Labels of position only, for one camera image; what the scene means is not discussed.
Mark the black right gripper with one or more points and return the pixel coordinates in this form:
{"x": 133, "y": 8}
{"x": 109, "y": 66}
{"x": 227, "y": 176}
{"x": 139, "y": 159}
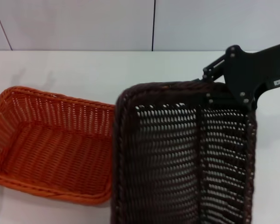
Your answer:
{"x": 249, "y": 72}

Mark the dark brown woven basket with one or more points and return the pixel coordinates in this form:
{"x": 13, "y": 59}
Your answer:
{"x": 158, "y": 151}

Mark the orange woven plastic basket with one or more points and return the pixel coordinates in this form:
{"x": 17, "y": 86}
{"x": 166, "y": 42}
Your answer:
{"x": 49, "y": 149}

